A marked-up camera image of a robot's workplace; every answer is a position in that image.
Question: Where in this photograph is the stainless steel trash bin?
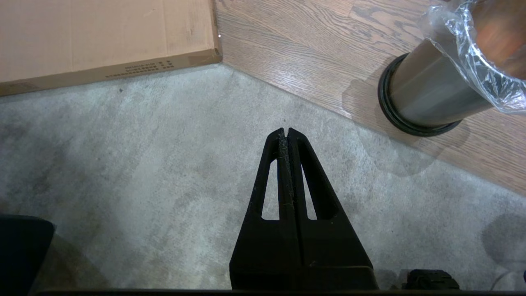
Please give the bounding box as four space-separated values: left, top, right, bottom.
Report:
378 39 496 137

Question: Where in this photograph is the black caster wheel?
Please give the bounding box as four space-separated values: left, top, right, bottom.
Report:
402 269 460 291

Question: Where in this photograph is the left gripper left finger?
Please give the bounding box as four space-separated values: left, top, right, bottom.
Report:
229 128 303 291

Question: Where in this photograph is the clear plastic bin liner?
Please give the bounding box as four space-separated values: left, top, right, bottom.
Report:
419 0 526 115

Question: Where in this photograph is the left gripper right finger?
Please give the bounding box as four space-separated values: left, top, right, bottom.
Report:
287 128 379 291

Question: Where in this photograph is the grey carpet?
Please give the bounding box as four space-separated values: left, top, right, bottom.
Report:
0 63 526 293

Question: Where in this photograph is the flat cardboard box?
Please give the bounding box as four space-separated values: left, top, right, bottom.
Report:
0 0 223 97

